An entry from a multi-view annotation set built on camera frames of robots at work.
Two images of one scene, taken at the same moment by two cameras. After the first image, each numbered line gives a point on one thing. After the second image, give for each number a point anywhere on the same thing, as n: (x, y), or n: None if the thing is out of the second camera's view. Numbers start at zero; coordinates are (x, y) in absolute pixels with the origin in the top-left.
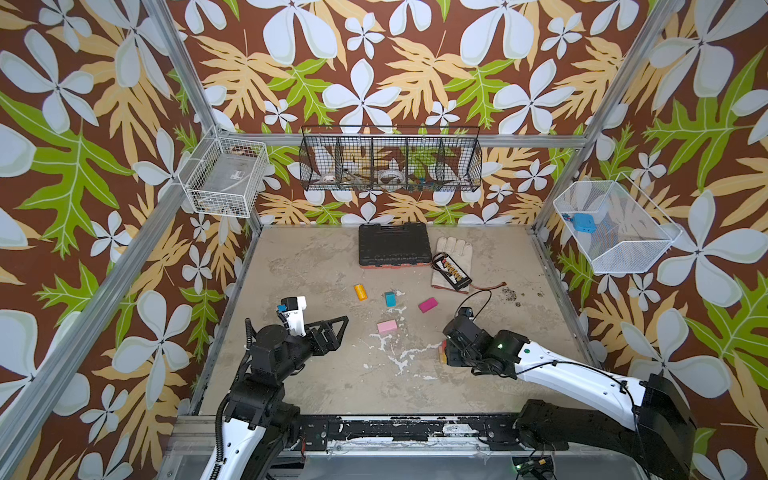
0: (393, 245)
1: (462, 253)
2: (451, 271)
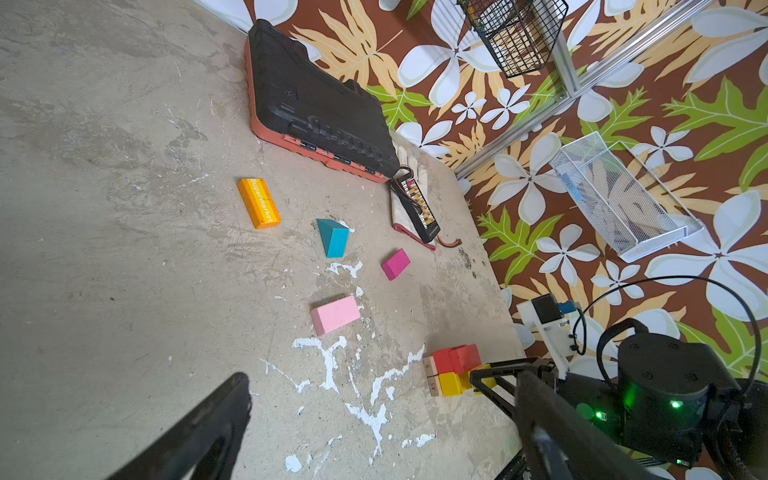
0: (296, 96)
1: (408, 159)
2: (413, 200)
